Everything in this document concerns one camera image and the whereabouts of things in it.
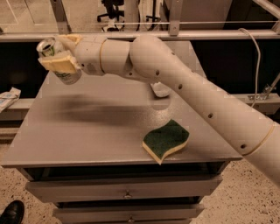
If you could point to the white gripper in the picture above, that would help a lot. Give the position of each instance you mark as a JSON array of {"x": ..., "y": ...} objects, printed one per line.
[{"x": 88, "y": 54}]

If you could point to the green white 7up can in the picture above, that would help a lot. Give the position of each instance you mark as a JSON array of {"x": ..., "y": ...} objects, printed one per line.
[{"x": 54, "y": 57}]

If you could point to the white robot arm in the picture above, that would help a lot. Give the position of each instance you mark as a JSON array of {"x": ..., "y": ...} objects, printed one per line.
[{"x": 148, "y": 59}]

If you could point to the black office chair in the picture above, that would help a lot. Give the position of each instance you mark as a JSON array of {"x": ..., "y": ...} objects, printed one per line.
[{"x": 112, "y": 8}]

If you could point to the white crumpled packet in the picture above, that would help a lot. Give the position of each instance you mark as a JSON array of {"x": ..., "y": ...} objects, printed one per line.
[{"x": 8, "y": 98}]

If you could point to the grey drawer cabinet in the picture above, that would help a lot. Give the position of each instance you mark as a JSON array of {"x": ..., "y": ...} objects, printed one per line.
[{"x": 94, "y": 129}]

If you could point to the white plastic bottle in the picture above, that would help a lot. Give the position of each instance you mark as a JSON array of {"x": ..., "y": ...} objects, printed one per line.
[{"x": 160, "y": 90}]

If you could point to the green yellow sponge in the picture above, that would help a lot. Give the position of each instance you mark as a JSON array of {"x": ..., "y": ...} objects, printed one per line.
[{"x": 166, "y": 140}]

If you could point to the upper grey drawer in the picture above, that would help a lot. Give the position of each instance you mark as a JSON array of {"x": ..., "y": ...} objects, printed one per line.
[{"x": 123, "y": 188}]

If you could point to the grey drawer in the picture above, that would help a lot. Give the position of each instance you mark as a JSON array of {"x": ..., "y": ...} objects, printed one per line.
[
  {"x": 123, "y": 188},
  {"x": 128, "y": 214}
]

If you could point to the black shoe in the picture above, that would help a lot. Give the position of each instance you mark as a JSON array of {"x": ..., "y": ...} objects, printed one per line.
[{"x": 13, "y": 213}]

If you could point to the lower grey drawer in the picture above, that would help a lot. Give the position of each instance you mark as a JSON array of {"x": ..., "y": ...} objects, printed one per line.
[{"x": 128, "y": 214}]

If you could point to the metal railing frame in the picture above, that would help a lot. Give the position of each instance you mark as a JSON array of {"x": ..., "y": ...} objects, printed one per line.
[{"x": 35, "y": 19}]

